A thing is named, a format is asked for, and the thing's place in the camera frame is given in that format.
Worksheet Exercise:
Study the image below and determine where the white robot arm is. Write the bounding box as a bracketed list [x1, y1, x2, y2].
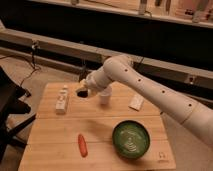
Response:
[76, 55, 213, 148]

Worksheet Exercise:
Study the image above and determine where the white ceramic cup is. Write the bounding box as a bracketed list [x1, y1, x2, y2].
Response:
[99, 86, 112, 105]

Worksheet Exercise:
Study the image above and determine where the white tube bottle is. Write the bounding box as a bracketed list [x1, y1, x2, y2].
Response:
[55, 85, 69, 114]

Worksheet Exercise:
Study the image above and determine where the orange carrot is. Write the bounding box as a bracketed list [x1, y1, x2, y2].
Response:
[78, 134, 88, 157]

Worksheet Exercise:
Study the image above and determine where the green bowl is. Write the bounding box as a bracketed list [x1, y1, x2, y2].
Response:
[112, 120, 150, 160]

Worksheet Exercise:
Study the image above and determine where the black office chair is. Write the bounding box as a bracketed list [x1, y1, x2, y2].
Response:
[0, 66, 35, 162]

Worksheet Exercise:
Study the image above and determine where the black cable on floor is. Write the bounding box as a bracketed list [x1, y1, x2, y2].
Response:
[0, 44, 41, 88]

